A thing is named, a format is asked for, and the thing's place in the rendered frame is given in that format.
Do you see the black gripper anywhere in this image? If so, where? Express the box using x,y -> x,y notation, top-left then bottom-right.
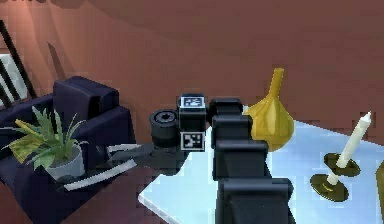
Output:
62,108 -> 188,192

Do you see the green houseplant in white pot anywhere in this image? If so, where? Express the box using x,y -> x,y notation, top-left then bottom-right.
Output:
2,105 -> 90,183

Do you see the dark navy sofa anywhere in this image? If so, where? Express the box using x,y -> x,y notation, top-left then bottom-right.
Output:
0,75 -> 137,224

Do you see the pale blue table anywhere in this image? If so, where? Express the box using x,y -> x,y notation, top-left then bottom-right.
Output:
137,105 -> 384,224

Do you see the yellow long-necked vase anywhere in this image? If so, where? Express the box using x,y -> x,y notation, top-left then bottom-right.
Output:
244,67 -> 296,153

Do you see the dark olive candle holder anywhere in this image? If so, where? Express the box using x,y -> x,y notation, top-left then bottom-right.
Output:
309,152 -> 362,203

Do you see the white candle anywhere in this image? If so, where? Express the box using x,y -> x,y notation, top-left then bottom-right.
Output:
326,111 -> 373,186

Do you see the olive yellow object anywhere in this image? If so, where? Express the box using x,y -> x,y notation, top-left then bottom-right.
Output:
375,159 -> 384,218

